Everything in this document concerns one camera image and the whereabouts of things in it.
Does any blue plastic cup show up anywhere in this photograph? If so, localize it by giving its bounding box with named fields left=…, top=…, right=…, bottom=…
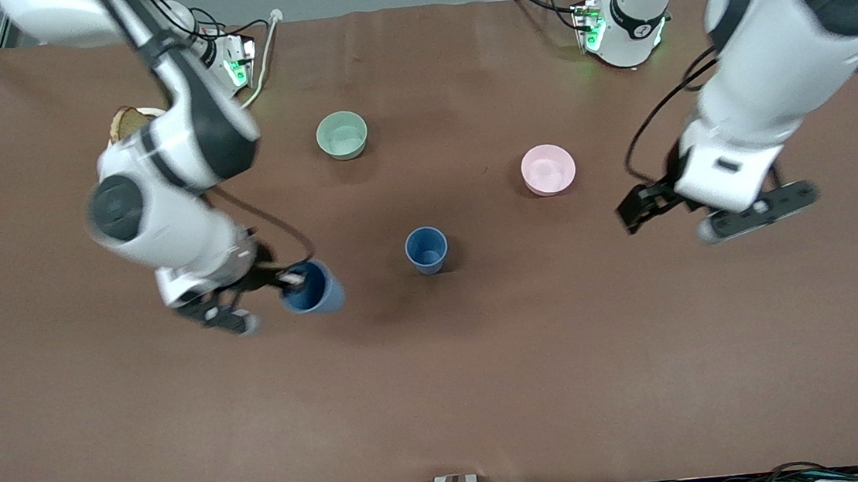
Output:
left=279, top=257, right=347, bottom=319
left=403, top=224, right=451, bottom=278

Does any pale pink bowl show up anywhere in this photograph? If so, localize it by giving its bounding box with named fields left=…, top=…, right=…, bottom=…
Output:
left=518, top=142, right=579, bottom=200

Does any pale green bowl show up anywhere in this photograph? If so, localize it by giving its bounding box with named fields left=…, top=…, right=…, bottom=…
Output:
left=313, top=108, right=372, bottom=164

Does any white two-slot toaster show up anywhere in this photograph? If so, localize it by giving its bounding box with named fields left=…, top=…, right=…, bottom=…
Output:
left=104, top=102, right=174, bottom=150

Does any toasted bread slice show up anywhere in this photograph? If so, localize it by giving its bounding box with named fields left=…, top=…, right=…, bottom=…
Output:
left=111, top=104, right=151, bottom=142

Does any green-lit circuit board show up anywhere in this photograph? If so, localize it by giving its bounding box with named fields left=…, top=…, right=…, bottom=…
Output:
left=220, top=34, right=261, bottom=91
left=570, top=0, right=610, bottom=55

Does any brown table cover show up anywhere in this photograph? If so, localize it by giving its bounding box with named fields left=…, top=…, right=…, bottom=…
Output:
left=0, top=0, right=858, bottom=482

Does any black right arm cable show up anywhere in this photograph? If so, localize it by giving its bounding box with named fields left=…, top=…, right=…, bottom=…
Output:
left=201, top=179, right=318, bottom=278

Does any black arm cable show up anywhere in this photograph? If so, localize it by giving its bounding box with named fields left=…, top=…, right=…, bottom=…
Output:
left=201, top=179, right=318, bottom=278
left=614, top=45, right=731, bottom=188

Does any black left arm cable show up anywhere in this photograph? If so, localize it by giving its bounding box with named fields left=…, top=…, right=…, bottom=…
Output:
left=614, top=45, right=731, bottom=188

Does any white toaster power cable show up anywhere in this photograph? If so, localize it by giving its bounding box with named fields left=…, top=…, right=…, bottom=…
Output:
left=233, top=9, right=291, bottom=110

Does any black base cable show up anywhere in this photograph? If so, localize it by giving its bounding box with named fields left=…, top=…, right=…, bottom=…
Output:
left=507, top=0, right=583, bottom=34

